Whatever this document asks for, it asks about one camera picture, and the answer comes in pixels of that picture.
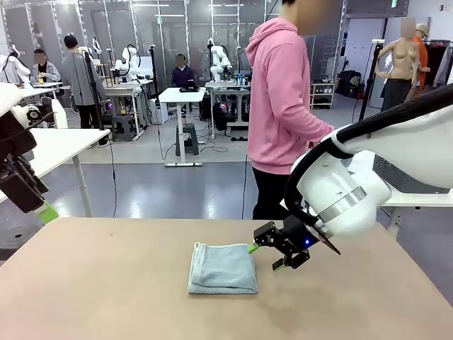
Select white computer case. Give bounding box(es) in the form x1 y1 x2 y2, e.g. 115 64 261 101
150 98 170 125

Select mannequin with orange shirt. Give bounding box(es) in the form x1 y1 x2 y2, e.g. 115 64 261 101
412 23 432 91

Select black backpack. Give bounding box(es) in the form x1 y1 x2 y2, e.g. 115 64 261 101
212 102 237 132

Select black device on desk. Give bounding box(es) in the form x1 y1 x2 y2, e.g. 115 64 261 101
179 79 200 94

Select person's right forearm pink sleeve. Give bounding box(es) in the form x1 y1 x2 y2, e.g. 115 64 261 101
297 111 336 145

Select white side table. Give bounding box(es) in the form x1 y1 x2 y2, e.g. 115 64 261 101
30 127 111 217
350 150 453 239

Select black pole stand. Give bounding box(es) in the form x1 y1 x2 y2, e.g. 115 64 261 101
148 44 162 111

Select white low shelf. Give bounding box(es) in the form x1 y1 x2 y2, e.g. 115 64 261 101
310 82 336 110

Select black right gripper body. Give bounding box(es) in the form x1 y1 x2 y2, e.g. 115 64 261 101
275 214 321 255

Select dark grey plastic stool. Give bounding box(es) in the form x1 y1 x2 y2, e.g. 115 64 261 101
0 212 40 262

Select seated person in grey jacket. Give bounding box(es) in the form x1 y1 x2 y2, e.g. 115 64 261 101
30 48 62 85

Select grey plastic woven basket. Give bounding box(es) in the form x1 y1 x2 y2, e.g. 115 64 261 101
372 154 451 194

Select black cable sleeve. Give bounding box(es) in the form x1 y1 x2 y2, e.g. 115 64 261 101
284 83 453 227

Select clothes rack with dark clothes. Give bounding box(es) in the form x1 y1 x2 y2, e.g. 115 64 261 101
423 38 453 89

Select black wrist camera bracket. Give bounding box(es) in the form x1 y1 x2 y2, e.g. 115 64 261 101
314 226 341 256

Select person in grey coat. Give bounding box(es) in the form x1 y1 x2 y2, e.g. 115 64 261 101
59 33 109 130

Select grey workbench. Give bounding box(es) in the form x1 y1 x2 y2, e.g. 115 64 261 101
101 78 154 139
204 80 253 141

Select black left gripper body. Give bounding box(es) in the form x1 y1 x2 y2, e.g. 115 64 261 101
0 112 38 159

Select person in dark jacket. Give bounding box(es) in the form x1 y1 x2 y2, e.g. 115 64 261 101
171 53 196 89

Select white standing desk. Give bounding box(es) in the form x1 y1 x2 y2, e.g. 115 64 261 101
158 87 207 167

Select person in pink hoodie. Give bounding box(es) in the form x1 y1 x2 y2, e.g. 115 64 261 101
245 0 336 220

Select black tripod stand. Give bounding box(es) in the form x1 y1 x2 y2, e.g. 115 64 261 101
80 45 106 131

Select blue-grey terry towel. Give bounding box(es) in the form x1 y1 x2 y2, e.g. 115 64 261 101
187 242 258 295

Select beige mannequin with black trousers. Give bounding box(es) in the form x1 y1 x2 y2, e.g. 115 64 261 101
374 17 422 111

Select black bags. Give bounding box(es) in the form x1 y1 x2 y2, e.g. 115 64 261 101
338 69 365 99

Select white background desk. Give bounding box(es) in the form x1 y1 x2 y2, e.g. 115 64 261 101
21 81 69 129

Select thin black hanging cable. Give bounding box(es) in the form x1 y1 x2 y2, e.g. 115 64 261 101
105 132 118 218

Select black stand with white head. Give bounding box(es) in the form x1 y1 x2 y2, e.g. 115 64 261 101
357 38 386 123

